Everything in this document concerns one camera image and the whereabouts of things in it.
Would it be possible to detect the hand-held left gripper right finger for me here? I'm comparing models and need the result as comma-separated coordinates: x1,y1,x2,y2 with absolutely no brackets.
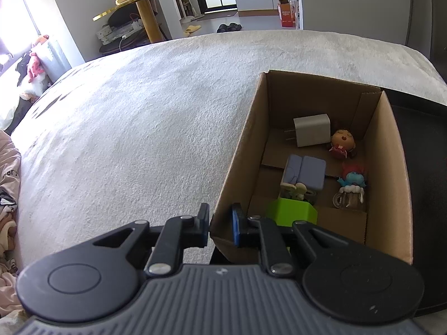
231,202,336,276

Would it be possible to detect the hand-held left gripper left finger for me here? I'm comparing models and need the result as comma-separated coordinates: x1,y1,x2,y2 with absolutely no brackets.
92,202,212,276

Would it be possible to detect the green block toy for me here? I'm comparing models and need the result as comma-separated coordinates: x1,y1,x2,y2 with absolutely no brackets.
265,195,319,227

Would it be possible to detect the cardboard box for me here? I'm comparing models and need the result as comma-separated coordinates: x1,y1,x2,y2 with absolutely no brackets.
208,70,414,266

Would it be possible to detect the blue toy sofa figurine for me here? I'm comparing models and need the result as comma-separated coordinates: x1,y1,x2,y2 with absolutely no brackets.
279,154,327,201

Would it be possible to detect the toy beer mug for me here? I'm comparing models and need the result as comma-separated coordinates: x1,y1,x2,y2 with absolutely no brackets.
332,186,367,212

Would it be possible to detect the white charger adapter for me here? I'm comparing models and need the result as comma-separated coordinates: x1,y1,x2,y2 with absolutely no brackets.
284,113,332,148

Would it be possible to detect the blue and red figurine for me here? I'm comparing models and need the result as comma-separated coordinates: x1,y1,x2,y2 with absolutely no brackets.
336,162,368,189

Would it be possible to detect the brown-haired doll figurine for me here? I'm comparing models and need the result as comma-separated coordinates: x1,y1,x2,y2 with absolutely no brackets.
328,129,357,160

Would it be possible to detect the white blanket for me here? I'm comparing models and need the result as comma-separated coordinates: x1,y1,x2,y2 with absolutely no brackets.
10,30,447,266

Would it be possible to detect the pile of clothes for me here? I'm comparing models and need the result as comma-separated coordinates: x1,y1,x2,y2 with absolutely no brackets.
0,129,23,322

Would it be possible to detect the white power strip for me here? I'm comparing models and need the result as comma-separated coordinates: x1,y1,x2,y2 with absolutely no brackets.
97,21,142,40

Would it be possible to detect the round gold table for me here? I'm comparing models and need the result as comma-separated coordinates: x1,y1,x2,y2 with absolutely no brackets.
92,0,191,42

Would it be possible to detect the orange carton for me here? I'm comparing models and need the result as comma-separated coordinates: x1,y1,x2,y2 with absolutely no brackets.
277,0,297,27

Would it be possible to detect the pink plush toy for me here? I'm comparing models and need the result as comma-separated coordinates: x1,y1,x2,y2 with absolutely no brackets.
27,52,46,82

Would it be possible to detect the grey headboard panel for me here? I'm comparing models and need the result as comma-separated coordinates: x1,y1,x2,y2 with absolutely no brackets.
405,0,447,77

